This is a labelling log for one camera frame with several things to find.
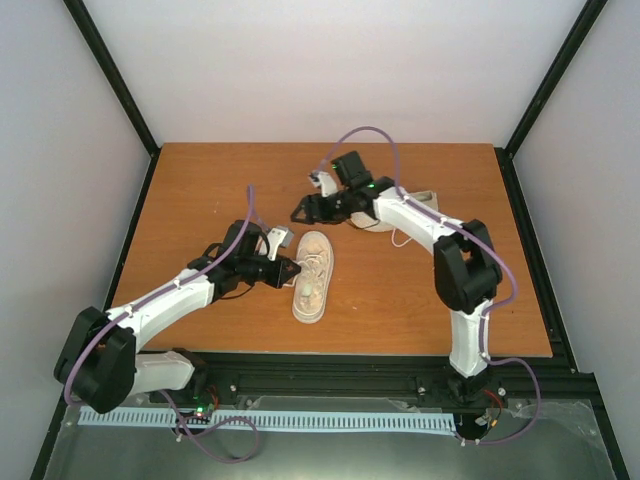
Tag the black aluminium frame rail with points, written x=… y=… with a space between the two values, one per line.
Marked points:
x=427 y=382

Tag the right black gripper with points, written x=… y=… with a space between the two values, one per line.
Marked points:
x=320 y=215

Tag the right black frame post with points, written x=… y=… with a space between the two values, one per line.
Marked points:
x=569 y=48

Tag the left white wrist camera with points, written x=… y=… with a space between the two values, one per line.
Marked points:
x=278 y=237

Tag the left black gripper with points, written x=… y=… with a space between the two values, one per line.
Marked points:
x=280 y=277

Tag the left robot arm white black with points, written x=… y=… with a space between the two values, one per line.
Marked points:
x=102 y=362

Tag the white lace sneaker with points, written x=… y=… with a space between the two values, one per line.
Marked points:
x=315 y=257
x=395 y=215

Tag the black frame post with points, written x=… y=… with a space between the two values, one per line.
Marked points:
x=94 y=40
x=569 y=48

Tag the green lit circuit board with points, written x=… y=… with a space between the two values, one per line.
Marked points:
x=205 y=406

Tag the left black frame post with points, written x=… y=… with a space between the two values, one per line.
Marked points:
x=94 y=40

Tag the light blue cable duct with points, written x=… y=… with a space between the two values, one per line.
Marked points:
x=276 y=421

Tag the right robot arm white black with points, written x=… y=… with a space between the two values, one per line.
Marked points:
x=466 y=273

